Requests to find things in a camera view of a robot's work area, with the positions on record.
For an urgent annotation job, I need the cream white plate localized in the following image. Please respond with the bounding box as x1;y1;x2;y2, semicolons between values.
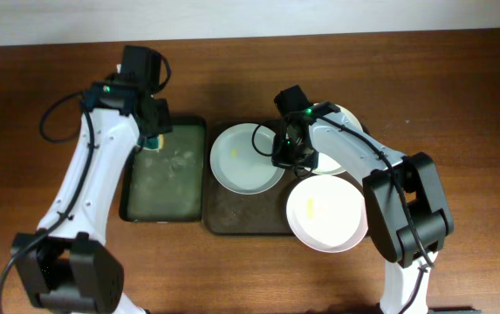
312;105;364;175

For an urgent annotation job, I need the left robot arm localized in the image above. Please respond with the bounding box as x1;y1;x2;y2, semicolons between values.
8;81;172;313

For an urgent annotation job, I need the pale blue-white plate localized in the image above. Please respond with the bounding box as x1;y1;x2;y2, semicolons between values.
209;123;284;195

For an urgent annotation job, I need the green and yellow sponge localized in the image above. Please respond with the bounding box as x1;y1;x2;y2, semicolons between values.
142;134;164;151

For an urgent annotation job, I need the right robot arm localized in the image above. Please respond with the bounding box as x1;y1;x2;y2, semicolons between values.
276;101;454;313

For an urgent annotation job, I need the white plate with yellow stain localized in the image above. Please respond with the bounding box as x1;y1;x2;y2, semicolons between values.
285;175;368;253

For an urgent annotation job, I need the brown serving tray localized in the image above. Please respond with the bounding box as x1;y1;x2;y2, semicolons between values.
202;120;301;236

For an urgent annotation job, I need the dark green water tray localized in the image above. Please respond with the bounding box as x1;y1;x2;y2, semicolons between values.
119;116;207;222

